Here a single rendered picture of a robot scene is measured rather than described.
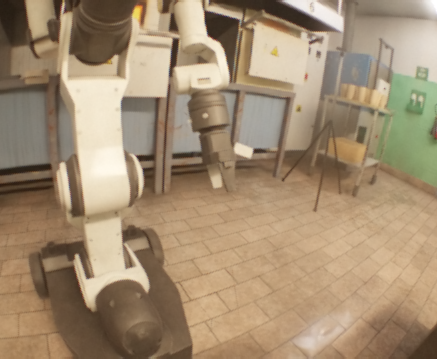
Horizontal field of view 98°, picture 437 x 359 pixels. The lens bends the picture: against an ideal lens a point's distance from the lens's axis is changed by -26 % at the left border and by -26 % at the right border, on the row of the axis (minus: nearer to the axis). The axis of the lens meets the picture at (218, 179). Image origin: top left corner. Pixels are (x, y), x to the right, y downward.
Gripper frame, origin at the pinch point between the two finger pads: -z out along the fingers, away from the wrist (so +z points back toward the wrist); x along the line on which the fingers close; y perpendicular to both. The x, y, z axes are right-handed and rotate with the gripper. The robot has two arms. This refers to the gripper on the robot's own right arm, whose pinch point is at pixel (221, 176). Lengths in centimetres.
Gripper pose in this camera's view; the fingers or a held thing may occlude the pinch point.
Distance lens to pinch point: 57.4
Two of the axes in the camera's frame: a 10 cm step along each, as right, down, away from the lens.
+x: -2.6, -0.4, 9.6
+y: -9.5, 2.1, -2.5
